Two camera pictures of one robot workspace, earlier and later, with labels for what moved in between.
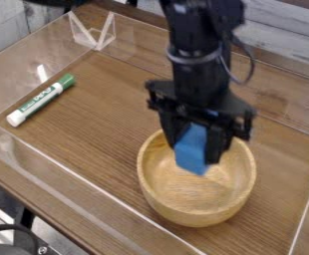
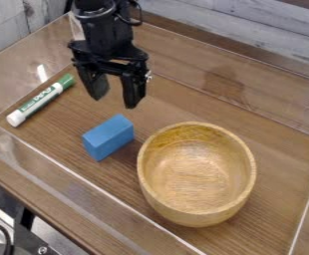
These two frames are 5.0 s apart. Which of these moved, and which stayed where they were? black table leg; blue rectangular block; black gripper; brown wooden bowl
Moved: blue rectangular block; black gripper
Stayed: black table leg; brown wooden bowl
